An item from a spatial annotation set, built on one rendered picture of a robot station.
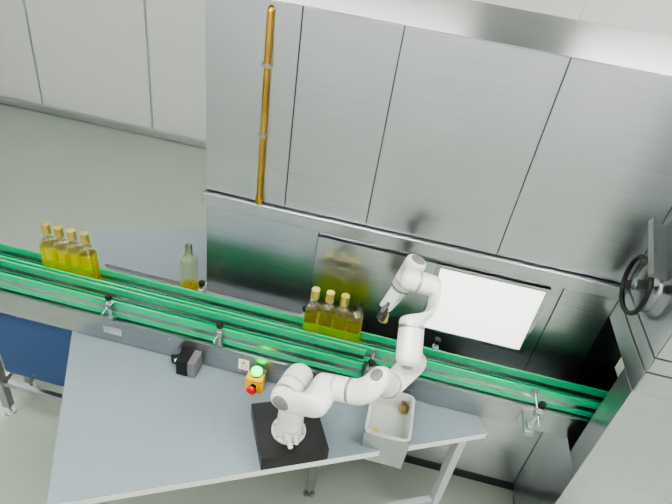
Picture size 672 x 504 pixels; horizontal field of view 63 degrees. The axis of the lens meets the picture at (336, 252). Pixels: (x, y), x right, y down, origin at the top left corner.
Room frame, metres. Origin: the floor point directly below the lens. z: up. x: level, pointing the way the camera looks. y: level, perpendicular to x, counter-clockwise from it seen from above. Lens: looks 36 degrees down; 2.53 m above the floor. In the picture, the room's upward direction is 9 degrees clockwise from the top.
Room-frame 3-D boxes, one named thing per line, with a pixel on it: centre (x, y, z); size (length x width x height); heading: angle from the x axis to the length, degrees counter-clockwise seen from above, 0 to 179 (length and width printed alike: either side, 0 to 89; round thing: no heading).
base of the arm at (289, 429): (1.23, 0.06, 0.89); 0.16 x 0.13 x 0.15; 20
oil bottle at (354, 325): (1.62, -0.12, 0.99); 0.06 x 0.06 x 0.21; 85
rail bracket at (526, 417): (1.42, -0.84, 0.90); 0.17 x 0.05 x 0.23; 174
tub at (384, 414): (1.37, -0.31, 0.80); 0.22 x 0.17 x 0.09; 174
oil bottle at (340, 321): (1.63, -0.06, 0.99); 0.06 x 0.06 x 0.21; 83
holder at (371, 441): (1.40, -0.31, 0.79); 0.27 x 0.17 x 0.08; 174
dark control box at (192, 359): (1.49, 0.51, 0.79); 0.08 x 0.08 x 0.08; 84
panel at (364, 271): (1.73, -0.37, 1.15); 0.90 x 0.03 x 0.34; 84
